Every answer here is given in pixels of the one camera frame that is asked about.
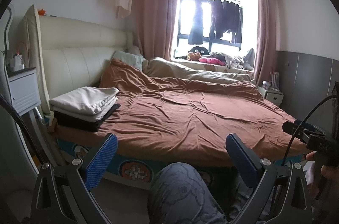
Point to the blue patterned bed base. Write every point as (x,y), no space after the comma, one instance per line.
(132,171)

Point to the white bedside cabinet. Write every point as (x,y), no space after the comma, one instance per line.
(22,91)

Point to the person's leg in grey pants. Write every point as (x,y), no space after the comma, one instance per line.
(182,195)

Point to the brown bed sheet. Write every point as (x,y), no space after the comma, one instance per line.
(185,118)

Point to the white nightstand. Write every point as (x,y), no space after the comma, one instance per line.
(272,97)

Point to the brown plush toy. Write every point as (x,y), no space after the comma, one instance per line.
(193,56)

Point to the light patterned pillow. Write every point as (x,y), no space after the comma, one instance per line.
(129,58)

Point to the dark hanging garment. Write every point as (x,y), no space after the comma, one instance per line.
(196,28)

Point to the cream leaning board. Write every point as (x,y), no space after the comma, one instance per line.
(33,54)

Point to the small orange toy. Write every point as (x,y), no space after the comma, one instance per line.
(42,12)

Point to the pink curtain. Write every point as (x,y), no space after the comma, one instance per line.
(264,36)
(156,15)

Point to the plain white pillow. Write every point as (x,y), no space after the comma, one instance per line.
(133,50)

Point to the black round-eyed plush toy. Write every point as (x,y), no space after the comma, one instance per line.
(199,49)

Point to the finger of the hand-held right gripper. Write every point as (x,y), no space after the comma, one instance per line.
(290,127)

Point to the person's right hand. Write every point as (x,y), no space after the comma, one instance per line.
(331,179)

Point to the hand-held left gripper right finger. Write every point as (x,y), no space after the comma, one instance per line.
(242,157)

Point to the dark framed window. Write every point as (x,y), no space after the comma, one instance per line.
(206,15)

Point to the pile of mixed clothes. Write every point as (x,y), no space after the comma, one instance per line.
(235,61)

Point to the cream padded headboard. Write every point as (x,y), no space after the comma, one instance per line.
(79,60)

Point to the white bottle orange cap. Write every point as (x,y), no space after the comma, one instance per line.
(18,61)

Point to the pink plush toy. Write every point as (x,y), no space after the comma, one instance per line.
(212,60)

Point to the beige duvet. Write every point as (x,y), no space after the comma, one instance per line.
(185,73)

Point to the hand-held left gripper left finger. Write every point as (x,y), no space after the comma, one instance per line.
(102,155)

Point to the beige zip jacket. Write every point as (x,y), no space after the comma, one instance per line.
(84,102)

